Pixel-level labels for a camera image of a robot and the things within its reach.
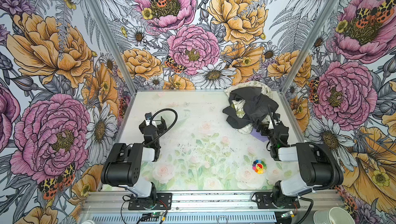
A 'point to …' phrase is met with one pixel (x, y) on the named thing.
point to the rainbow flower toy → (259, 166)
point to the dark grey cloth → (257, 107)
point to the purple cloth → (258, 134)
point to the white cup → (335, 215)
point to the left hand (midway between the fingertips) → (154, 122)
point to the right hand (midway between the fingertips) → (265, 124)
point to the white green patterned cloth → (239, 106)
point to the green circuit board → (157, 213)
